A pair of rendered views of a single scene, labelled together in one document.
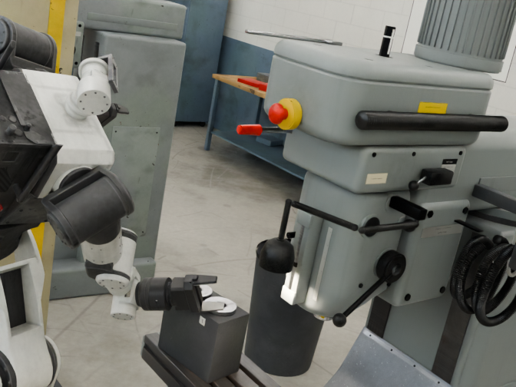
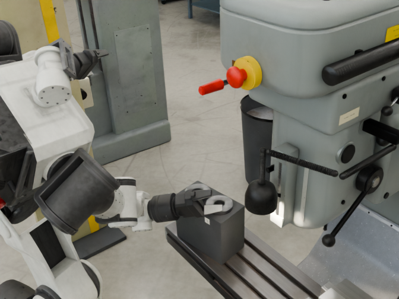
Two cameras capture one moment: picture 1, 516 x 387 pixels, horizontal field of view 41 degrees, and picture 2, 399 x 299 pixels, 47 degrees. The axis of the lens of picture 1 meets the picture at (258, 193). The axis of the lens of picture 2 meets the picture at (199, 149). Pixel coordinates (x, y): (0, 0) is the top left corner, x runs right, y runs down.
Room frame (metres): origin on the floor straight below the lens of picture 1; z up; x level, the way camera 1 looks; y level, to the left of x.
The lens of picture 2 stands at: (0.52, 0.00, 2.09)
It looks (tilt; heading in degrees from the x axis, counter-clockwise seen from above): 32 degrees down; 5
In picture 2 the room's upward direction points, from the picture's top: 3 degrees counter-clockwise
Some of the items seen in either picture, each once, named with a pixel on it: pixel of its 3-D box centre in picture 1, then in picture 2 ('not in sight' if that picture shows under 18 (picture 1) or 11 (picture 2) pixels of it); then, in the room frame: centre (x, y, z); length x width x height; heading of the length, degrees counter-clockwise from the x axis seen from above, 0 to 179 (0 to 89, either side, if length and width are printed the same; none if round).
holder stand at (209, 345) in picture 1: (203, 328); (209, 219); (1.73, 0.08, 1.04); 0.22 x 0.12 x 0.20; 50
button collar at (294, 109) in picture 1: (288, 114); (247, 73); (1.31, -0.03, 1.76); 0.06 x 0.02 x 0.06; 41
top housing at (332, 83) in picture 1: (379, 94); (337, 18); (1.47, -0.21, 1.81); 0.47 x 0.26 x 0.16; 131
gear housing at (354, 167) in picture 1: (375, 152); (339, 74); (1.48, -0.24, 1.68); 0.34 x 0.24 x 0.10; 131
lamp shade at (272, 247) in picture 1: (278, 252); (261, 193); (1.33, -0.06, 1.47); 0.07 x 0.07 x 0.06
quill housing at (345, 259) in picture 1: (342, 241); (318, 159); (1.46, -0.21, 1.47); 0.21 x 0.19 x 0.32; 41
